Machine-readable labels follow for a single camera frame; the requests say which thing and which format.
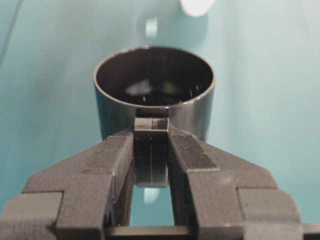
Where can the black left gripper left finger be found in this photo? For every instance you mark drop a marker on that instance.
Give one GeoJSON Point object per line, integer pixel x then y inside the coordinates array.
{"type": "Point", "coordinates": [75, 199]}

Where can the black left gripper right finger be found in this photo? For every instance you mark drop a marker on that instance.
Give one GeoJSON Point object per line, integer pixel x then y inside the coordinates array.
{"type": "Point", "coordinates": [226, 197]}

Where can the black cup holder with handle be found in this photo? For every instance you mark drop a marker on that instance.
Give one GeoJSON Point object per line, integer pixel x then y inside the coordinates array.
{"type": "Point", "coordinates": [155, 82]}

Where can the middle tape marker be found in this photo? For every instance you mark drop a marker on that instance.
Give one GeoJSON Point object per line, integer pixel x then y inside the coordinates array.
{"type": "Point", "coordinates": [151, 28]}

